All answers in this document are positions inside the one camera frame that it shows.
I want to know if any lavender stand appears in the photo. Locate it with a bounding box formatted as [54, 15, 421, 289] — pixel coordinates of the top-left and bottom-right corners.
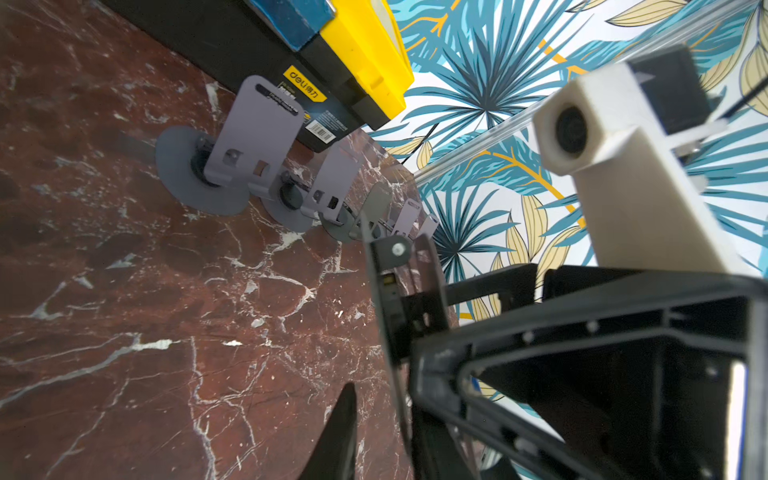
[416, 214, 439, 238]
[391, 199, 422, 237]
[155, 75, 304, 216]
[260, 149, 361, 234]

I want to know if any yellow black toolbox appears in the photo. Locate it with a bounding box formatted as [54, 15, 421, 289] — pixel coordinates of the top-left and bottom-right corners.
[106, 0, 414, 152]

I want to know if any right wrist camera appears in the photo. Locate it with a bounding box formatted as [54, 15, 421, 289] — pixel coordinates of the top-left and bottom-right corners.
[556, 45, 749, 275]

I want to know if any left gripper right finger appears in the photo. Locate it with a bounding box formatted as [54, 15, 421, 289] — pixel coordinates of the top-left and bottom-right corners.
[411, 407, 475, 479]

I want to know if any dark grey stand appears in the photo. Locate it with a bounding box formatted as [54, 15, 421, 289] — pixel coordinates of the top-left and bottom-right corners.
[320, 181, 392, 243]
[361, 216, 448, 453]

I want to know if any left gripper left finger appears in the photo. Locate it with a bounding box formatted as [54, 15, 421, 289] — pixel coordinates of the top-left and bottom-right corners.
[299, 382, 358, 480]

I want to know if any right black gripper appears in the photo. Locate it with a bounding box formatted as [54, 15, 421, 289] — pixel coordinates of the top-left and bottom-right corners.
[410, 267, 767, 479]

